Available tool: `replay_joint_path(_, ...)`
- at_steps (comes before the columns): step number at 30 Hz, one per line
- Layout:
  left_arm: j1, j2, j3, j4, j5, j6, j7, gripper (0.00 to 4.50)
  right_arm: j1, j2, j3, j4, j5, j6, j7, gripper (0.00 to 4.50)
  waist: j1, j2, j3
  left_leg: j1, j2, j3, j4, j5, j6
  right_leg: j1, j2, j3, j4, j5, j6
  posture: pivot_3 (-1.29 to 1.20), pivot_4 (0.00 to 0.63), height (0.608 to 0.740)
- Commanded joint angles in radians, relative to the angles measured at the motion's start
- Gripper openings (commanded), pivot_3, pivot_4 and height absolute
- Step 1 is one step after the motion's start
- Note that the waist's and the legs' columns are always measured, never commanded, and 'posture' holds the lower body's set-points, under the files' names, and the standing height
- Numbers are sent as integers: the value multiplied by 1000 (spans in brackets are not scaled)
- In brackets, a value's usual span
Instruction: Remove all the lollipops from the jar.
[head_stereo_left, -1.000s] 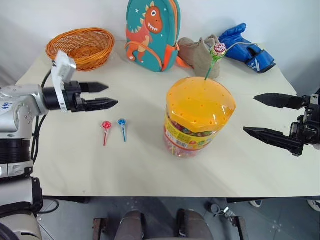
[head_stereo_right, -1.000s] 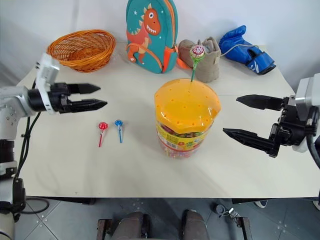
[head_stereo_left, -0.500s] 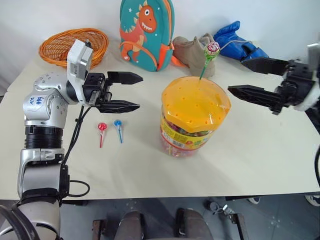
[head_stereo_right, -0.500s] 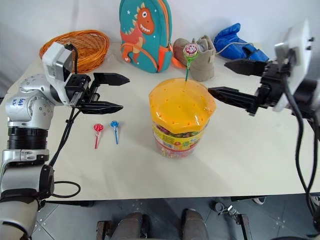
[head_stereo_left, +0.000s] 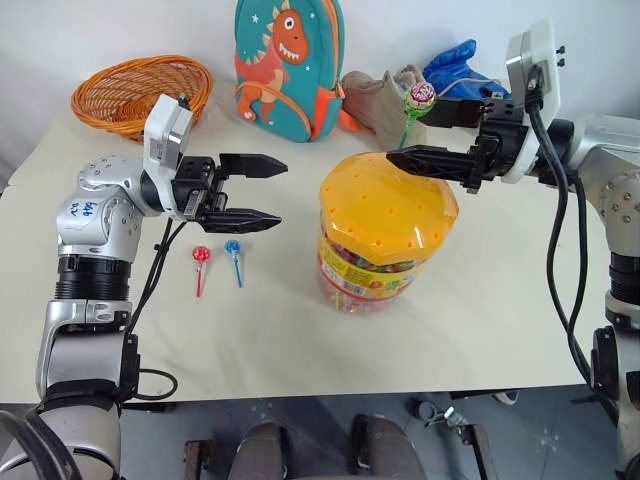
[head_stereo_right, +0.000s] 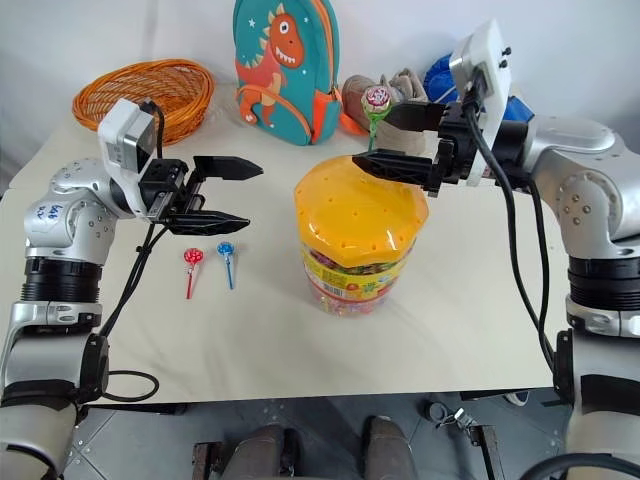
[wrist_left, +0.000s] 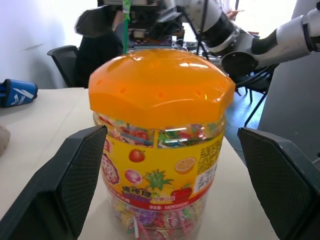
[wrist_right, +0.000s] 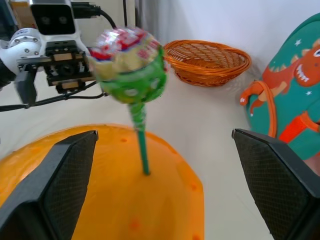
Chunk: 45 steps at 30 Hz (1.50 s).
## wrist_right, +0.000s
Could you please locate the thick black camera cable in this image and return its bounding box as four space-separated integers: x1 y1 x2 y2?
71 1 118 30

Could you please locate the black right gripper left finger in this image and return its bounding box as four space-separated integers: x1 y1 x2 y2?
0 129 99 240

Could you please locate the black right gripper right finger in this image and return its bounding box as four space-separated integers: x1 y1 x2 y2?
231 128 320 240

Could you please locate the teal dinosaur backpack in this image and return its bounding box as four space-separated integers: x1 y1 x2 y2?
239 13 320 161

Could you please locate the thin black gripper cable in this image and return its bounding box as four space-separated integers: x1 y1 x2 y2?
0 80 107 113

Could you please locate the green wrapped lollipop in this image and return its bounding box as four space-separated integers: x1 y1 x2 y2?
87 26 169 176

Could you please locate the brown cardboard box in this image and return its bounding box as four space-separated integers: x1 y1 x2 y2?
11 0 37 29

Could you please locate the orange woven wire basket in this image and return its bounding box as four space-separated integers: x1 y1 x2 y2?
163 39 252 88

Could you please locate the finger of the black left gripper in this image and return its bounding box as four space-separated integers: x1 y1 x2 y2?
14 70 38 106

